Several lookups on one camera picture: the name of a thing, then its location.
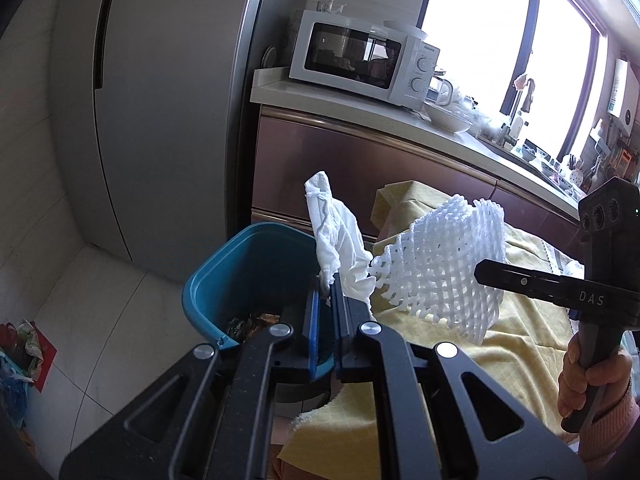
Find yellow tablecloth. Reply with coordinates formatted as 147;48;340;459
277;180;591;480

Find white foam fruit net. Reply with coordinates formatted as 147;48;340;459
367;195;506;346

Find red packet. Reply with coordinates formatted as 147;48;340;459
0;321;57;392

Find teal waste bin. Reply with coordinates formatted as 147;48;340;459
181;222;341;381

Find brown kitchen cabinet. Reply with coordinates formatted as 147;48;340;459
250;105;586;261

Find grey refrigerator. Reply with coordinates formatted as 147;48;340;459
50;0;273;283

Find white water heater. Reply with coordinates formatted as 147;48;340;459
607;57;636;128

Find window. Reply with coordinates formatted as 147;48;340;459
420;0;601;161

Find metal faucet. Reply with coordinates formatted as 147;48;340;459
500;77;536;148

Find white patterned cloth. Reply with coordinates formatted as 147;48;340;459
540;245;587;281

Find blue plastic bag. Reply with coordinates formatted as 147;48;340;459
0;350;31;428

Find white microwave oven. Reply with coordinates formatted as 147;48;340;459
289;9;442;110

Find white tissue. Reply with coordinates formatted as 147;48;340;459
304;171;376;311

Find white kitchen counter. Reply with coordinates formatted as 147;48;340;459
250;67;583;218

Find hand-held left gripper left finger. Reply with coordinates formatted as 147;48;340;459
60;280;323;480

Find person's right hand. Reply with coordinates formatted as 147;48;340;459
557;332;633;421

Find white bowl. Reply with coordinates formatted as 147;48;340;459
425;102;472;133

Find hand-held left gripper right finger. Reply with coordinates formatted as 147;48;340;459
332;272;586;480

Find glass kettle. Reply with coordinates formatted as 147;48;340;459
427;67;456;108

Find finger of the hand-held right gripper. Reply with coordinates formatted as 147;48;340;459
474;259;567;303

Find person's right forearm pink sleeve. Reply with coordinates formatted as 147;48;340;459
575;360;640;461

